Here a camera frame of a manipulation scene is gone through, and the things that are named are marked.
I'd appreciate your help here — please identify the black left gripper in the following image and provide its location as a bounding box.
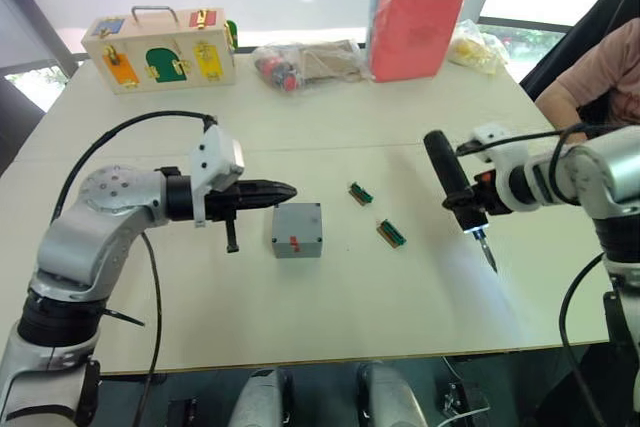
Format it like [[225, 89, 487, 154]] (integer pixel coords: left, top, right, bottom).
[[204, 179, 299, 255]]

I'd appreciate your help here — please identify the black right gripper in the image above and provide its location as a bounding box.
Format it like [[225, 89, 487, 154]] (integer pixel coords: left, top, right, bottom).
[[441, 170, 512, 217]]

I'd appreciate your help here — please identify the black electric screwdriver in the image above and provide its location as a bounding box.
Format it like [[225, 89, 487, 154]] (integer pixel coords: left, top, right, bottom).
[[423, 129, 500, 275]]

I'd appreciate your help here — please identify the grey box lid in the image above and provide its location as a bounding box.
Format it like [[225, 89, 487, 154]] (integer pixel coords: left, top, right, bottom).
[[272, 202, 324, 244]]

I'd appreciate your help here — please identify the grey plastic box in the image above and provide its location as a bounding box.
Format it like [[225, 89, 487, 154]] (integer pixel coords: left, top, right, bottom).
[[271, 202, 324, 260]]

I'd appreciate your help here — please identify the wooden lock activity box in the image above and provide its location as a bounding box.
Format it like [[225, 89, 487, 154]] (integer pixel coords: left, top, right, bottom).
[[80, 5, 241, 96]]

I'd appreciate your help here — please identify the green terminal block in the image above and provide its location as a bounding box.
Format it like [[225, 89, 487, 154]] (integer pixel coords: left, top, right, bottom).
[[347, 181, 376, 206], [375, 218, 408, 250]]

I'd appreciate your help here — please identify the clear bag of wooden parts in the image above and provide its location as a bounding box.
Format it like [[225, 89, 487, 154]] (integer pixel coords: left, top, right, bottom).
[[250, 38, 374, 95]]

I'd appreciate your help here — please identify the bag of yellow pieces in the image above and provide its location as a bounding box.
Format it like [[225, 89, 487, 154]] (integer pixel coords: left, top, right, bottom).
[[446, 18, 512, 78]]

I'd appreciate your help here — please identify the red foam block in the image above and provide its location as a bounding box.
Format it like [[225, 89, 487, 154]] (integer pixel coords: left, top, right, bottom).
[[369, 0, 473, 84]]

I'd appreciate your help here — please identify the person in pink shirt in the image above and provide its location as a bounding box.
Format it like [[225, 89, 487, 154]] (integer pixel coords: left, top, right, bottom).
[[553, 16, 640, 124]]

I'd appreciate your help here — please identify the black chair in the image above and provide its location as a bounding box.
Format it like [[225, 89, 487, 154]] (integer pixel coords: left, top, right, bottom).
[[519, 0, 640, 129]]

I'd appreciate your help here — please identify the grey rounded shape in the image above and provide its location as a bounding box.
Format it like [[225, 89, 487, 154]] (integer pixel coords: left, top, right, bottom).
[[355, 361, 429, 427], [228, 367, 297, 427]]

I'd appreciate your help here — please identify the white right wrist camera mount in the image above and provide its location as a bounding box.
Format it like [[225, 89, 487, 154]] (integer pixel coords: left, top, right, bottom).
[[471, 122, 549, 214]]

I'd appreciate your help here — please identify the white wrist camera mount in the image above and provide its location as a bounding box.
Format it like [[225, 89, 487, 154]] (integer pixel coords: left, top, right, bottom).
[[471, 122, 549, 214], [188, 125, 247, 229]]

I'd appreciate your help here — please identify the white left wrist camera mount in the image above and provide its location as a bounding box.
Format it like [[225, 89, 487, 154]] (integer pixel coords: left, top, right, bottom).
[[188, 125, 247, 229]]

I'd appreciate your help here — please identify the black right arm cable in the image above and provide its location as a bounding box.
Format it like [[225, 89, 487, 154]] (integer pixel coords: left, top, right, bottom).
[[455, 122, 619, 427]]

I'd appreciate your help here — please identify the black cable tie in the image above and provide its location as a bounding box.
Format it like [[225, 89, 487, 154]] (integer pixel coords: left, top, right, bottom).
[[103, 308, 147, 329]]

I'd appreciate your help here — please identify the black metal bracket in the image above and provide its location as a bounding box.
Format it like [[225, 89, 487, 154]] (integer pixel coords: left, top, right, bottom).
[[165, 397, 200, 427], [439, 380, 494, 427]]

